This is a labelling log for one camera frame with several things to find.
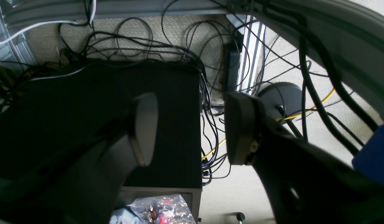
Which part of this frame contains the yellow cable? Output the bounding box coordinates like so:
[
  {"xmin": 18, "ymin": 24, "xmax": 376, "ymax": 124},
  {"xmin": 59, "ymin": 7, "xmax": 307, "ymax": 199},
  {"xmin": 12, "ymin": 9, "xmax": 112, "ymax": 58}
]
[{"xmin": 201, "ymin": 88, "xmax": 335, "ymax": 161}]

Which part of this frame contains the black round stand base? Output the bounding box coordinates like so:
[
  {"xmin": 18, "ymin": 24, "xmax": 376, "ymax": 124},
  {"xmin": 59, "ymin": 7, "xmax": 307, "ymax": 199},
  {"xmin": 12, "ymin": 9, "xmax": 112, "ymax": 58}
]
[{"xmin": 256, "ymin": 82, "xmax": 302, "ymax": 124}]

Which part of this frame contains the black computer case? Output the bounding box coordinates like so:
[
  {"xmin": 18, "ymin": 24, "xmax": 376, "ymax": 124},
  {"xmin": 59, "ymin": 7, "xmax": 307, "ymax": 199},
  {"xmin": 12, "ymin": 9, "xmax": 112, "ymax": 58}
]
[{"xmin": 0, "ymin": 59, "xmax": 202, "ymax": 221}]

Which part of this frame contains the aluminium frame rail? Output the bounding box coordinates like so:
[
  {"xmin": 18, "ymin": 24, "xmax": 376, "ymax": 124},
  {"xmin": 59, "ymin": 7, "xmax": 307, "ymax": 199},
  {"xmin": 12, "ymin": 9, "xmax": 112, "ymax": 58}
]
[{"xmin": 227, "ymin": 14, "xmax": 266, "ymax": 93}]

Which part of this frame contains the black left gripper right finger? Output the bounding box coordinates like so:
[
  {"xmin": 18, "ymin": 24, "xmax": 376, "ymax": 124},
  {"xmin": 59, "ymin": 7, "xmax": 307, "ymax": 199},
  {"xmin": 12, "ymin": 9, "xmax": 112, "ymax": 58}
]
[{"xmin": 224, "ymin": 92, "xmax": 384, "ymax": 224}]

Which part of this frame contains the blue panel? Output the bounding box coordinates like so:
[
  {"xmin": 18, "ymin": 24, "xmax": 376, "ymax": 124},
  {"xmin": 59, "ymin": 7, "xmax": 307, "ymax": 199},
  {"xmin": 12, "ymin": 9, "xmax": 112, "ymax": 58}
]
[{"xmin": 352, "ymin": 124, "xmax": 384, "ymax": 186}]

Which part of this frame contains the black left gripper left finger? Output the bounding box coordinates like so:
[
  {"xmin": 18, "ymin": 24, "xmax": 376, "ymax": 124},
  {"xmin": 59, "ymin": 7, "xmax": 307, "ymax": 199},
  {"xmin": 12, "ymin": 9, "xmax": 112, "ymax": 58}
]
[{"xmin": 0, "ymin": 92, "xmax": 158, "ymax": 224}]

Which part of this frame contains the white cable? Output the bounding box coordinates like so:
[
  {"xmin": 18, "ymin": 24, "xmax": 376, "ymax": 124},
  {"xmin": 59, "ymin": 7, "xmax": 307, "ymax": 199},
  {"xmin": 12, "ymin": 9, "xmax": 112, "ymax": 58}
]
[{"xmin": 0, "ymin": 0, "xmax": 97, "ymax": 50}]

